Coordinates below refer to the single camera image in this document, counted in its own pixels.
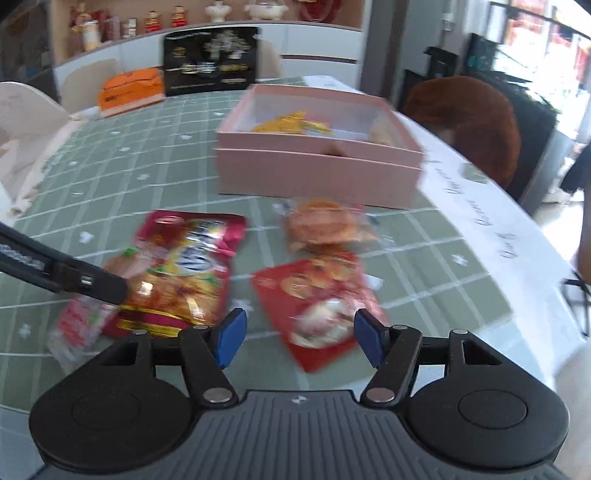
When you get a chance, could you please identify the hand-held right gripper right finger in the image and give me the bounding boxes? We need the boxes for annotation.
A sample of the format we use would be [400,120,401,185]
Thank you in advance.
[355,308,504,407]

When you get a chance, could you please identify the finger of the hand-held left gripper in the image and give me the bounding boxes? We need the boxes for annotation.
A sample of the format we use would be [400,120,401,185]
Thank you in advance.
[46,258,130,304]

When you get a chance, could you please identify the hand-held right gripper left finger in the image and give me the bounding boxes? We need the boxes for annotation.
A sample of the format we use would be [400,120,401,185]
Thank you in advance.
[99,308,247,407]

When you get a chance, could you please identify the red pastry snack packet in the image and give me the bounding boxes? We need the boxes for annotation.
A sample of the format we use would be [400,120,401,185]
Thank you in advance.
[252,251,393,372]

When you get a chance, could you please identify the large red chips packet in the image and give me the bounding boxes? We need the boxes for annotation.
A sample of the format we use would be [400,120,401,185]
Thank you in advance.
[102,210,247,340]

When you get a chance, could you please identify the pink cardboard box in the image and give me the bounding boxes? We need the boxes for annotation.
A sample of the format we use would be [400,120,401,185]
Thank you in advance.
[215,84,426,209]

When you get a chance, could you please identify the gold snack packet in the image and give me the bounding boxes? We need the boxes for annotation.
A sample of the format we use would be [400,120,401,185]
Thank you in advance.
[252,111,335,136]

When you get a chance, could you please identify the clear pink candy packet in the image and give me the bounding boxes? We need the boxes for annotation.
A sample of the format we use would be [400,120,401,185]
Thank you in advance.
[46,295,121,374]

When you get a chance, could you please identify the round cake in clear wrapper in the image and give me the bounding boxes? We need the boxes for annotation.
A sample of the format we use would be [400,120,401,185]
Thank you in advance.
[272,198,384,254]

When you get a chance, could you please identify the white chair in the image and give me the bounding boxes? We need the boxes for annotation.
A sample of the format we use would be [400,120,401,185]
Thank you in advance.
[259,41,283,79]
[0,82,70,213]
[61,59,123,114]

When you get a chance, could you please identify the white cloth with script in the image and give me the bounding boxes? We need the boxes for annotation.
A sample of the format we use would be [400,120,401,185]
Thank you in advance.
[300,76,591,370]

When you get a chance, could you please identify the orange tissue pack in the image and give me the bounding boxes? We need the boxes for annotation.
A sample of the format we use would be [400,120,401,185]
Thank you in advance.
[98,68,166,118]

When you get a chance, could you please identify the beige bread packet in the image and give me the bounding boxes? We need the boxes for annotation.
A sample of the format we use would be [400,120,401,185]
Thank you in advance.
[369,122,398,146]

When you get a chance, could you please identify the black tripod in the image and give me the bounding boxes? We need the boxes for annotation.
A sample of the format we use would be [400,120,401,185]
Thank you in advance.
[561,272,591,337]

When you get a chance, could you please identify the brown chair back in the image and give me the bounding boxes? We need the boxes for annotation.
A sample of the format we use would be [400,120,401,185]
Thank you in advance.
[404,76,518,190]

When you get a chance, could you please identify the black gift box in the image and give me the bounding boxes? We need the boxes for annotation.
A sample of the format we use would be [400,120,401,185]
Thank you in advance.
[164,27,260,97]

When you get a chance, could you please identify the black cabinet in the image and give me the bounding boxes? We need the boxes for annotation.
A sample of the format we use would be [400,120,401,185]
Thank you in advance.
[462,32,559,204]

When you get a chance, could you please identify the black water dispenser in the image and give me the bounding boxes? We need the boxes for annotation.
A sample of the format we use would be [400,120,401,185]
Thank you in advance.
[402,46,458,112]

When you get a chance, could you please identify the red ornament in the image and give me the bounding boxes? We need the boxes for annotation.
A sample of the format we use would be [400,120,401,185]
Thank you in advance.
[298,0,342,21]

